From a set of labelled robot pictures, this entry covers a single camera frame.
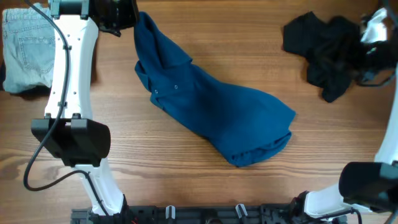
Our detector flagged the blue polo shirt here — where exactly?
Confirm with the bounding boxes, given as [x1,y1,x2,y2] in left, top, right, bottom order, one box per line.
[134,12,295,167]

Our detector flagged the folded black garment under jeans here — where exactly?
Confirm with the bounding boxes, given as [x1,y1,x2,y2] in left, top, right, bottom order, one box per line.
[1,61,50,100]

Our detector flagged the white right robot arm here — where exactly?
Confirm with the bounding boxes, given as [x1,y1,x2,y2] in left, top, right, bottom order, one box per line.
[264,40,397,223]

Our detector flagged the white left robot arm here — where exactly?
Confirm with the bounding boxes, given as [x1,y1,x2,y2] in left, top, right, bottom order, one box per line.
[31,0,139,223]

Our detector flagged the crumpled black shirt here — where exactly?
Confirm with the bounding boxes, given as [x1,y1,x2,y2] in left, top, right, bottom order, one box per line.
[283,11,366,103]

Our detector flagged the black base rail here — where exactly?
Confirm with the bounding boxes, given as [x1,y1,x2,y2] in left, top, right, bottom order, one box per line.
[70,204,347,224]

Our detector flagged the folded light blue jeans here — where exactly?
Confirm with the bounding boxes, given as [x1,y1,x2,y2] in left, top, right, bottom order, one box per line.
[1,8,55,93]

